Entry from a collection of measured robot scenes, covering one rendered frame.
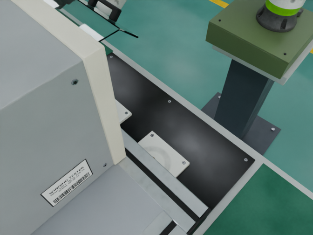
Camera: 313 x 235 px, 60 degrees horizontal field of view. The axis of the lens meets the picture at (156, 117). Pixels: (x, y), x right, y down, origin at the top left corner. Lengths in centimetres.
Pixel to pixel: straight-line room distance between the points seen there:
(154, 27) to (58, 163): 222
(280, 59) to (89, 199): 82
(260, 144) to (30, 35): 163
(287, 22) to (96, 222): 96
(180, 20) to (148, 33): 33
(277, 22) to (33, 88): 99
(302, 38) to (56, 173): 100
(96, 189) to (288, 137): 162
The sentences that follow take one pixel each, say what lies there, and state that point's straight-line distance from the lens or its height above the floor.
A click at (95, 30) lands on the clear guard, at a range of 69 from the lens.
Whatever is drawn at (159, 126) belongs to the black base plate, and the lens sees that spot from 84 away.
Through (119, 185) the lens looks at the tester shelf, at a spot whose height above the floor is 111.
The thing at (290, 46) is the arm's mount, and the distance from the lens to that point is 110.
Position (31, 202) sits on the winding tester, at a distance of 34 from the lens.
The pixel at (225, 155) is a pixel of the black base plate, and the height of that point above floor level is 77.
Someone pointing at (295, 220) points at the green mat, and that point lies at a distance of 83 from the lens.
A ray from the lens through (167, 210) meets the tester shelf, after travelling 37.
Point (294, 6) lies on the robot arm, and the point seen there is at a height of 93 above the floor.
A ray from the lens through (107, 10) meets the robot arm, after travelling 109.
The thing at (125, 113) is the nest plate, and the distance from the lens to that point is 86.
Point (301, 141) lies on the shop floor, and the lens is 192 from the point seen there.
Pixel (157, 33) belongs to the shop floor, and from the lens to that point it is 241.
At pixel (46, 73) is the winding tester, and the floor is 132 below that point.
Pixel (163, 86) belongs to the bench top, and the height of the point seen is 75.
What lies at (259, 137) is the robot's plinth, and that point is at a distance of 181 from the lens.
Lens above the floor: 147
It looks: 55 degrees down
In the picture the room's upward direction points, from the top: straight up
